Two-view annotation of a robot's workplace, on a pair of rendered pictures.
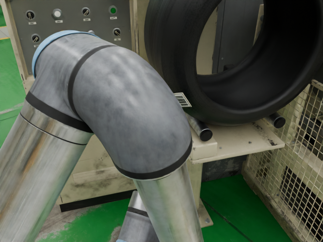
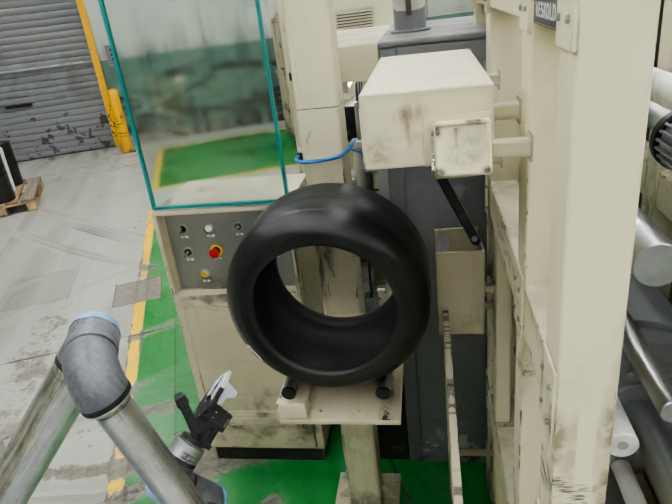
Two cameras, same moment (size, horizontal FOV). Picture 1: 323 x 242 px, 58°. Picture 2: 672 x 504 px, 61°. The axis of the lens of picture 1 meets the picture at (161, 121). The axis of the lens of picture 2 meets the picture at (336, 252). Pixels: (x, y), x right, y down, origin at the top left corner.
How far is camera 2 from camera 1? 113 cm
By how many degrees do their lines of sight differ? 25
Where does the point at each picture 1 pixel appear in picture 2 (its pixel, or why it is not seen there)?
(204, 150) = (290, 409)
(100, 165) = (261, 406)
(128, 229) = not seen: hidden behind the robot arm
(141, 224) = not seen: hidden behind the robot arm
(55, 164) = (62, 399)
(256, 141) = (368, 411)
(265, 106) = (349, 371)
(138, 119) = (76, 382)
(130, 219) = not seen: hidden behind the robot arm
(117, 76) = (73, 356)
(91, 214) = (250, 470)
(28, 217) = (45, 429)
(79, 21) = (231, 235)
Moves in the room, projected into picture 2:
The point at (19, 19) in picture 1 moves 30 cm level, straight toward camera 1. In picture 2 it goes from (173, 233) to (153, 265)
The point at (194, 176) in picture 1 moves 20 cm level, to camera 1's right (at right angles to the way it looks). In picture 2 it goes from (362, 445) to (412, 456)
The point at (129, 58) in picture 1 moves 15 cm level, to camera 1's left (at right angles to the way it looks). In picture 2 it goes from (86, 345) to (38, 336)
